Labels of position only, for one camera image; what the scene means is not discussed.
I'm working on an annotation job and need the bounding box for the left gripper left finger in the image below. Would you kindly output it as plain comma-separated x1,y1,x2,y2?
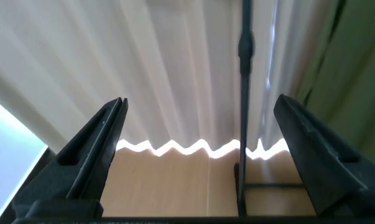
12,96,129,219

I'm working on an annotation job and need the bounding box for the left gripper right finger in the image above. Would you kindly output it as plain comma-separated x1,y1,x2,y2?
273,93,375,217

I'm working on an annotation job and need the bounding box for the green printed shirt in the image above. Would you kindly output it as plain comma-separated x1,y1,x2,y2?
294,0,375,172

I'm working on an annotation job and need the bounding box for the beige curtain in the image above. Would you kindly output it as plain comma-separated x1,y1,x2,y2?
0,0,342,161

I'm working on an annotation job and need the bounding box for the black clothes rack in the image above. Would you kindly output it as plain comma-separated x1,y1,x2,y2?
233,0,305,218

